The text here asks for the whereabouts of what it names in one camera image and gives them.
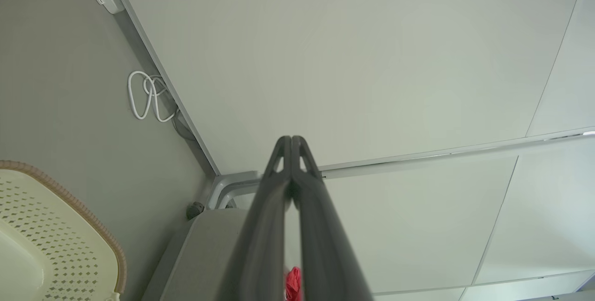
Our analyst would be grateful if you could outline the narrow white partition panel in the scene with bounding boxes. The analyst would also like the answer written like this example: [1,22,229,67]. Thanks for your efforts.
[321,127,595,301]

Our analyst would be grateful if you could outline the grey fabric sofa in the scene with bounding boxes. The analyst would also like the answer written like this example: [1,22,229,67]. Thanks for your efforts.
[141,208,290,301]

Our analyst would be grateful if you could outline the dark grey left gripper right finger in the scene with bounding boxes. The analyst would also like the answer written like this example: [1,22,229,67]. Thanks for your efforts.
[291,135,373,301]

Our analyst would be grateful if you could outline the cream perforated laundry basket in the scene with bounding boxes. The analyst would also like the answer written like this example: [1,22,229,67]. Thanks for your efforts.
[0,160,127,301]

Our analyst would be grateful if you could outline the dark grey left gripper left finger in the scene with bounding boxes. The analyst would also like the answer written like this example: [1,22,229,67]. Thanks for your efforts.
[218,136,292,301]

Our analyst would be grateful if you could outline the red garment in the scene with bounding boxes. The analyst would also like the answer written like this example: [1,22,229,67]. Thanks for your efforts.
[284,266,303,301]

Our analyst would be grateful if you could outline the black caster wheel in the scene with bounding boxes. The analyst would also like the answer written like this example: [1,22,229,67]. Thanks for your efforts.
[186,202,205,221]

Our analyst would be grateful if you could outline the wide white partition panel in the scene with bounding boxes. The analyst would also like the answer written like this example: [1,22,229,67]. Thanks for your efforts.
[104,0,595,211]

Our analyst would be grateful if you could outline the coiled white cable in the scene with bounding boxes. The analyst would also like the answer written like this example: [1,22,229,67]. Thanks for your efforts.
[127,70,181,124]

